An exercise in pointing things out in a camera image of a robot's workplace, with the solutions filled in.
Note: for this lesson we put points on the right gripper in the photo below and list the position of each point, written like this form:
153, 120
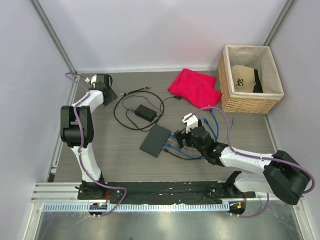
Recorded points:
179, 136

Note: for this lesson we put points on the red cloth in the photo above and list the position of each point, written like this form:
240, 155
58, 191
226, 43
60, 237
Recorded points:
197, 88

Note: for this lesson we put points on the white slotted cable duct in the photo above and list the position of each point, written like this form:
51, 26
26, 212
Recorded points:
100, 207

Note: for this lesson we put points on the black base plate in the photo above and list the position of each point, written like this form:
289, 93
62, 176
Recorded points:
163, 193

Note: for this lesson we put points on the black power adapter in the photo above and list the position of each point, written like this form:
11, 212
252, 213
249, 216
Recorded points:
145, 113

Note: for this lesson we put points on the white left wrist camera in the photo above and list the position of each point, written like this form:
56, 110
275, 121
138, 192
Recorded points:
91, 80

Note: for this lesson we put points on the black network switch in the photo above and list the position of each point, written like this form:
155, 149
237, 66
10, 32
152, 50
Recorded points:
155, 140

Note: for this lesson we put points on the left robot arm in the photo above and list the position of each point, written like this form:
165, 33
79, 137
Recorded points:
77, 129

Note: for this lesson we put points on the wicker basket with liner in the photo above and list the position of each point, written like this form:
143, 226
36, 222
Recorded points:
256, 57

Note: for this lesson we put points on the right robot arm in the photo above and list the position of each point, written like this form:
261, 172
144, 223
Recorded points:
278, 174

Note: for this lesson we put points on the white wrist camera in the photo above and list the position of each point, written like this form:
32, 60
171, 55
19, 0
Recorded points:
188, 121
91, 80

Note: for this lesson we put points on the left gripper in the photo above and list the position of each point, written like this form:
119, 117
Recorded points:
113, 96

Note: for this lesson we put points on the beige baseball cap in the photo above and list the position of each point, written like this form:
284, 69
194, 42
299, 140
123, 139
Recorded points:
243, 78

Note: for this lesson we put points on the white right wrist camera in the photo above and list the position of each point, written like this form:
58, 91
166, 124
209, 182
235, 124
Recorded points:
188, 121

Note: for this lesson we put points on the black item in basket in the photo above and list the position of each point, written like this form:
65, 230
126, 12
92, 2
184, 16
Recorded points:
257, 87

